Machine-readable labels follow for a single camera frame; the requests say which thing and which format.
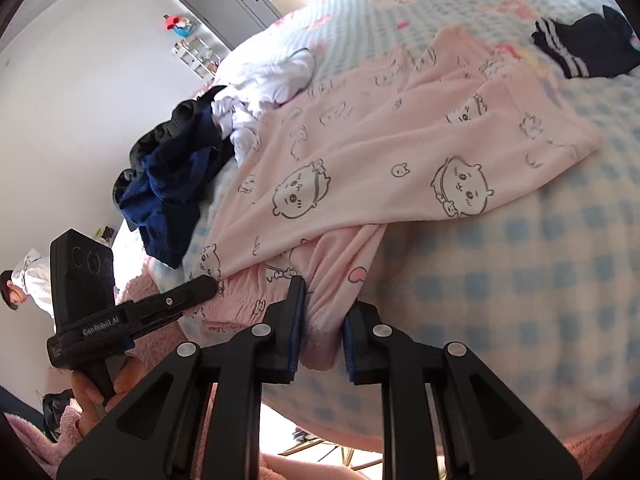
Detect navy striped folded garment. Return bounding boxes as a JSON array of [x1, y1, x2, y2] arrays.
[[530, 5, 640, 80]]

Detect checked cartoon print blanket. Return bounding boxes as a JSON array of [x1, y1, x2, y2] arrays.
[[180, 0, 640, 453]]

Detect pink cartoon print pants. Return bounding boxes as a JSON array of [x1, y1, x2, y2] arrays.
[[187, 25, 604, 373]]

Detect person's left hand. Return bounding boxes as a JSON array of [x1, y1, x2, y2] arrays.
[[70, 356, 147, 436]]

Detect gold metal frame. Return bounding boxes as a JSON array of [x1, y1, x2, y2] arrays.
[[280, 427, 381, 473]]

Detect white shelf rack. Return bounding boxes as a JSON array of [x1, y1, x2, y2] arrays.
[[171, 35, 227, 81]]

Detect person's leg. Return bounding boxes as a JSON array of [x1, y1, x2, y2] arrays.
[[264, 454, 362, 480]]

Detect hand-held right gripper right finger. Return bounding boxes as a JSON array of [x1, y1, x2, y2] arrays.
[[341, 300, 583, 480]]

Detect white garment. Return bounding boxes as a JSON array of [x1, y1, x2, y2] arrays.
[[210, 47, 317, 167]]

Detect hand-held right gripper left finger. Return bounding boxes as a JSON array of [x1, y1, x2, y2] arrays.
[[57, 275, 307, 480]]

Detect person's left forearm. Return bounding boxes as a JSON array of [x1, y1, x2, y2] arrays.
[[2, 402, 85, 480]]

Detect navy blue garment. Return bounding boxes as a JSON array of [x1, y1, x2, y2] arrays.
[[117, 110, 237, 270]]

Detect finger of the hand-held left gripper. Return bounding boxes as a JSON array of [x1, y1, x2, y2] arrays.
[[117, 275, 219, 334]]

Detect red and blue plush toy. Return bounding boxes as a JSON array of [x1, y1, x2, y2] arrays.
[[162, 12, 199, 39]]

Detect pink fluffy bed sheet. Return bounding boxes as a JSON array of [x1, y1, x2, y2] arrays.
[[112, 260, 640, 480]]

